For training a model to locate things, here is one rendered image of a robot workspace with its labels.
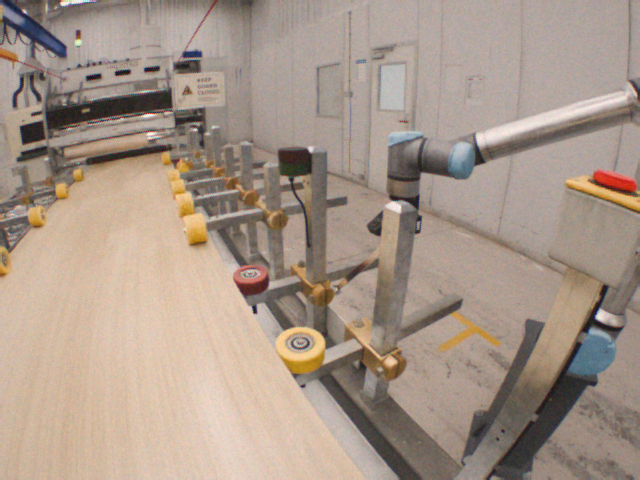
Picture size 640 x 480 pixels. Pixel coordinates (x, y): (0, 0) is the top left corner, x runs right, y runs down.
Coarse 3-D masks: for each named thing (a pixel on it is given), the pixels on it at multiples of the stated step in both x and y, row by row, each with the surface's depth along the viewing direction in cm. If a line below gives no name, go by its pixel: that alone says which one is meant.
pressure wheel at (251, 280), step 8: (240, 272) 69; (248, 272) 68; (256, 272) 70; (264, 272) 69; (240, 280) 66; (248, 280) 66; (256, 280) 66; (264, 280) 67; (240, 288) 66; (248, 288) 66; (256, 288) 66; (264, 288) 68; (256, 312) 73
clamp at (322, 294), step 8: (296, 264) 80; (296, 272) 77; (304, 272) 77; (304, 280) 74; (328, 280) 73; (304, 288) 74; (312, 288) 71; (320, 288) 70; (328, 288) 71; (304, 296) 76; (312, 296) 71; (320, 296) 70; (328, 296) 71; (312, 304) 73; (320, 304) 71
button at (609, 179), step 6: (594, 174) 19; (600, 174) 19; (606, 174) 18; (612, 174) 18; (618, 174) 19; (600, 180) 19; (606, 180) 18; (612, 180) 17; (618, 180) 17; (624, 180) 17; (630, 180) 17; (606, 186) 18; (612, 186) 18; (618, 186) 17; (624, 186) 17; (630, 186) 17; (636, 186) 17; (630, 192) 17
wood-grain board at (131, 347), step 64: (128, 192) 139; (64, 256) 76; (128, 256) 77; (192, 256) 77; (0, 320) 47; (64, 320) 50; (128, 320) 53; (192, 320) 54; (256, 320) 55; (0, 384) 33; (64, 384) 36; (128, 384) 39; (192, 384) 41; (256, 384) 42; (0, 448) 23; (64, 448) 27; (128, 448) 30; (192, 448) 31; (256, 448) 32; (320, 448) 32
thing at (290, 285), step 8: (336, 264) 82; (344, 264) 82; (352, 264) 82; (376, 264) 86; (328, 272) 79; (336, 272) 80; (344, 272) 81; (280, 280) 75; (288, 280) 75; (296, 280) 75; (336, 280) 81; (272, 288) 72; (280, 288) 73; (288, 288) 74; (296, 288) 75; (248, 296) 69; (256, 296) 70; (264, 296) 71; (272, 296) 72; (280, 296) 74; (248, 304) 70; (256, 304) 71
